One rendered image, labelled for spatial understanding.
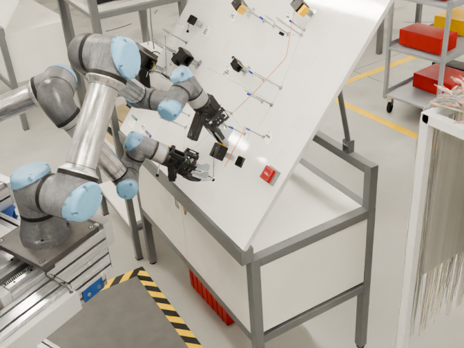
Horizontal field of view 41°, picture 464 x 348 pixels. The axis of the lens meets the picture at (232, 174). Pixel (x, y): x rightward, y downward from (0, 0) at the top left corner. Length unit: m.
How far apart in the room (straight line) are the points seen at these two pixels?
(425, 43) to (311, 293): 2.66
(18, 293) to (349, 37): 1.36
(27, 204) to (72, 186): 0.17
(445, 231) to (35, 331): 1.37
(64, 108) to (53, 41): 3.27
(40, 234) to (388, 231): 2.38
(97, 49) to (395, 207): 2.61
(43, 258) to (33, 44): 3.55
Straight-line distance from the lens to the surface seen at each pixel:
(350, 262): 2.64
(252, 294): 2.38
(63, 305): 1.83
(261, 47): 2.52
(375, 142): 4.69
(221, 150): 2.33
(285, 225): 2.44
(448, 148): 2.04
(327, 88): 2.18
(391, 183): 4.22
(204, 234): 2.60
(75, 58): 1.85
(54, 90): 2.07
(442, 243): 2.28
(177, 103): 2.11
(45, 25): 5.26
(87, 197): 1.72
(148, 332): 3.20
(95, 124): 1.75
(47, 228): 1.87
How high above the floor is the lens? 2.25
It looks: 31 degrees down
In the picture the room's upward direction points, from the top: 4 degrees counter-clockwise
